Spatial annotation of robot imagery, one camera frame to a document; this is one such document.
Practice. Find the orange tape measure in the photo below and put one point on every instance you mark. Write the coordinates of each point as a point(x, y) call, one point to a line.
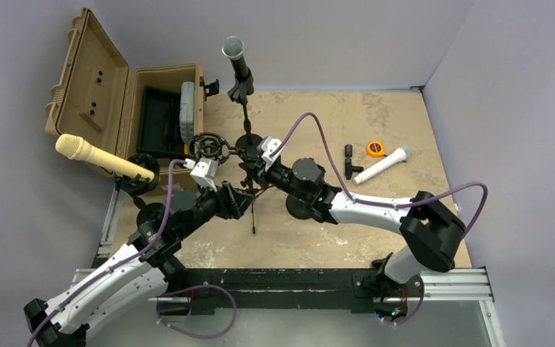
point(376, 149)

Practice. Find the tan hard case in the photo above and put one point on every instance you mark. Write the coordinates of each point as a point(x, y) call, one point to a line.
point(99, 98)

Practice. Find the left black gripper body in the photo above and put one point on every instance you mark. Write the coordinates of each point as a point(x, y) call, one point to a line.
point(211, 203)

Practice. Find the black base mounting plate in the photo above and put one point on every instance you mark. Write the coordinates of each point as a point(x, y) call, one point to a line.
point(357, 290)

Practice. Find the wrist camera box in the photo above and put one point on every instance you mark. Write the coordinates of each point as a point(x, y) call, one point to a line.
point(203, 173)
point(270, 149)

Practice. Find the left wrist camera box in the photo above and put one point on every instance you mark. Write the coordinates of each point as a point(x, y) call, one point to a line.
point(203, 173)

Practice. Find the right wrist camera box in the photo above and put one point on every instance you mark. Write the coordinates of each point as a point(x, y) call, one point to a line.
point(270, 149)

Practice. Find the tripod shock mount stand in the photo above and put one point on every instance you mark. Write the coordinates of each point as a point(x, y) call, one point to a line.
point(213, 146)

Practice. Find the beige handheld microphone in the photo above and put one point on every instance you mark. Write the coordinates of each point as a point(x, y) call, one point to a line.
point(77, 148)

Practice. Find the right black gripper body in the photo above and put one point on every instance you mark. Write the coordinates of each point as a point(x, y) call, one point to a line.
point(279, 175)

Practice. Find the black mic stand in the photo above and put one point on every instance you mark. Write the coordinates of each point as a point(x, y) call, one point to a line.
point(136, 186)
point(304, 211)
point(239, 94)

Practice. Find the black mic clip adapter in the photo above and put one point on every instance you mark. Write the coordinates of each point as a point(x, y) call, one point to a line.
point(350, 169)

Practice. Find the black dynamic microphone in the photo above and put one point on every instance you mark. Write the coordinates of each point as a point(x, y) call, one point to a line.
point(233, 48)

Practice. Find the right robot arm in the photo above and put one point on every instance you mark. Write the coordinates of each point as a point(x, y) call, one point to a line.
point(431, 231)

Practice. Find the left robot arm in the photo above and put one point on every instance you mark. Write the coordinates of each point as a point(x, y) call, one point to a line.
point(140, 269)

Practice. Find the white wireless microphone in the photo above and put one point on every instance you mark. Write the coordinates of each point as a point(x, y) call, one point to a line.
point(372, 171)

